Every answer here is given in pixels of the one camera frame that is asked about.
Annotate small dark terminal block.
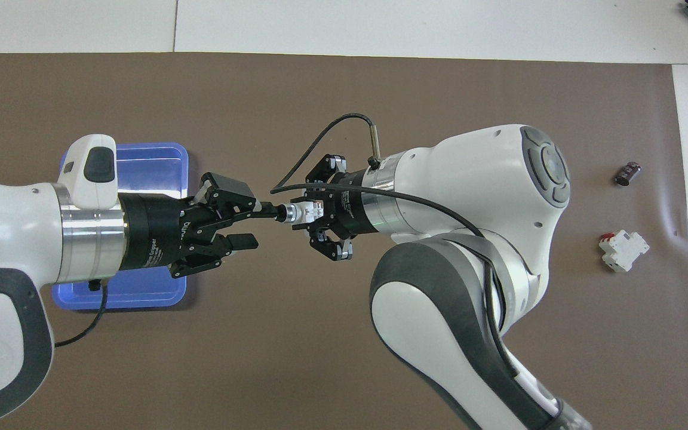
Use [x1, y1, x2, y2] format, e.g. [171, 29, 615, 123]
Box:
[615, 160, 643, 187]

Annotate small white selector switch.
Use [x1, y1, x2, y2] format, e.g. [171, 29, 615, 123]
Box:
[253, 202, 327, 226]

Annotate white red circuit breaker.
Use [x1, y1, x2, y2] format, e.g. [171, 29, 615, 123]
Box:
[598, 230, 650, 273]

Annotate brown paper table mat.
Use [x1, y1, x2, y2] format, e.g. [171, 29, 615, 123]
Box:
[0, 53, 688, 430]

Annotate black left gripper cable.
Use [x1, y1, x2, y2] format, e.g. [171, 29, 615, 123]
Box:
[54, 279, 109, 349]

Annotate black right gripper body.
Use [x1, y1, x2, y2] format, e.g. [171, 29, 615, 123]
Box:
[320, 170, 372, 238]

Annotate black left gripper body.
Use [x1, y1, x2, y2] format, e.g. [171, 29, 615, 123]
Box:
[118, 194, 228, 274]

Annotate blue plastic tray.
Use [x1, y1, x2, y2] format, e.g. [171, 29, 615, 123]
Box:
[51, 142, 190, 311]

